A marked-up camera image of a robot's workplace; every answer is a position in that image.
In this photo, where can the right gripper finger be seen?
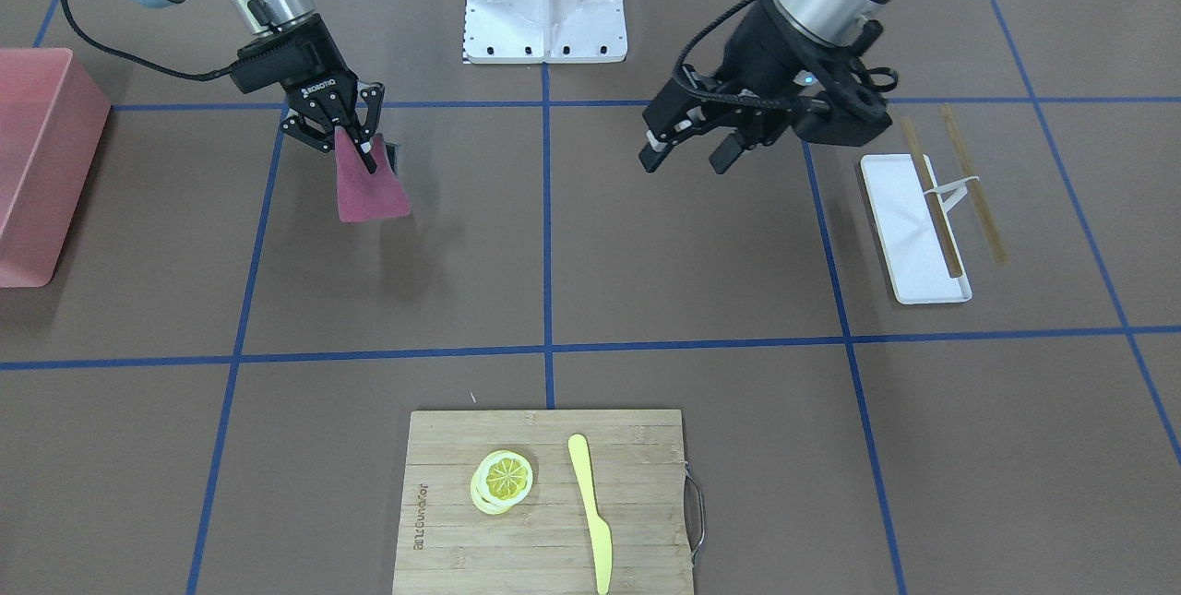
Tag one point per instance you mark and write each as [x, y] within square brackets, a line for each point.
[301, 128]
[363, 111]

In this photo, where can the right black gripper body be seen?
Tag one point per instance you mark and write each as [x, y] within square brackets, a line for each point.
[325, 93]

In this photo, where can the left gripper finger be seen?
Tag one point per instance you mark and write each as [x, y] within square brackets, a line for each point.
[658, 146]
[729, 151]

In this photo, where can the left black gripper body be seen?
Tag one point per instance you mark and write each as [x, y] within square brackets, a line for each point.
[749, 49]

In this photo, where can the pink cloth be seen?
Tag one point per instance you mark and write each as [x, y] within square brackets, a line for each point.
[363, 196]

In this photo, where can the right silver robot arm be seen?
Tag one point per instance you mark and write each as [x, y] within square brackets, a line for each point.
[263, 18]

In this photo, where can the white rack tray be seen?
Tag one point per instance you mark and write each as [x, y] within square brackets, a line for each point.
[917, 271]

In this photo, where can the wooden rack rod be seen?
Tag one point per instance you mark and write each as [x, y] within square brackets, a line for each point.
[932, 199]
[990, 231]

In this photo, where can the pink plastic bin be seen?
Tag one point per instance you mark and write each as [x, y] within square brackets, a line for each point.
[52, 117]

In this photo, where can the yellow plastic knife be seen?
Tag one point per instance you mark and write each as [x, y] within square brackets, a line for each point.
[601, 539]

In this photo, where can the yellow lemon slice toy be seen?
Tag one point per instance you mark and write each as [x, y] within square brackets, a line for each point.
[502, 480]

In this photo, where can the wooden cutting board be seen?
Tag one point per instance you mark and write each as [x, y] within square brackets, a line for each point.
[542, 545]

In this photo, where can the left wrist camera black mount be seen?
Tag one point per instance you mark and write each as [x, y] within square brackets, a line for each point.
[849, 110]

